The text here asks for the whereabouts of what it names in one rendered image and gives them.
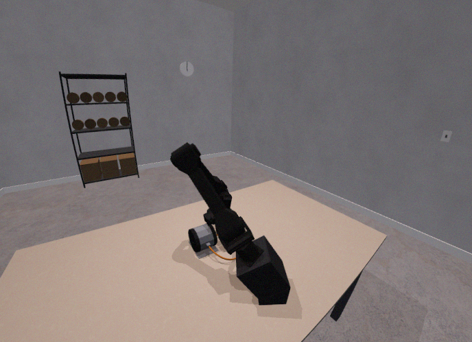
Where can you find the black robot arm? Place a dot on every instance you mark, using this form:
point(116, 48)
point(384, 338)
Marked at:
point(230, 227)

